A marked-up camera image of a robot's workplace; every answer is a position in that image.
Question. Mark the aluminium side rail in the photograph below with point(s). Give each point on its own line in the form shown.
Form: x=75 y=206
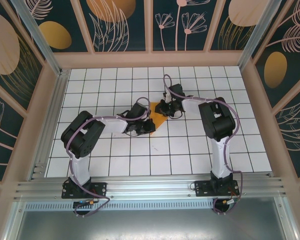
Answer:
x=60 y=95

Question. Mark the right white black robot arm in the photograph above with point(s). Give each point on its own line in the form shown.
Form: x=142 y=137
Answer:
x=218 y=157

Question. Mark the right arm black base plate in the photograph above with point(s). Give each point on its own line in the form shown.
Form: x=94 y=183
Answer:
x=202 y=187

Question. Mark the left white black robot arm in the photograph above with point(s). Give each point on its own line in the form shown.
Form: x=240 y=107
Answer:
x=81 y=170

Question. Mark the grey sheet metal panel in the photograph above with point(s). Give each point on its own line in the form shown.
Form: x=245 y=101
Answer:
x=150 y=225

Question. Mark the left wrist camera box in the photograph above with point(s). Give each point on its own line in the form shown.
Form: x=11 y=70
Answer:
x=138 y=110

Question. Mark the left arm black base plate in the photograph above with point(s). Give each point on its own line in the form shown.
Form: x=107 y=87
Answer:
x=101 y=186

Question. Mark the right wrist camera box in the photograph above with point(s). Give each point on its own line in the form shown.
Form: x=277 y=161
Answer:
x=177 y=90

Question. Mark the long aluminium mounting rail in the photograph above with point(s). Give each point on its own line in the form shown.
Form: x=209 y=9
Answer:
x=150 y=185

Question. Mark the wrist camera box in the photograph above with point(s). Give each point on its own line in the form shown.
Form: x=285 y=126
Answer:
x=138 y=110
x=177 y=90

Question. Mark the orange paper sheet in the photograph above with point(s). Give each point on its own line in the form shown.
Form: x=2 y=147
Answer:
x=160 y=122

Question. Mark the aluminium frame post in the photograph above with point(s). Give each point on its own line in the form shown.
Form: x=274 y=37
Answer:
x=36 y=32
x=261 y=32

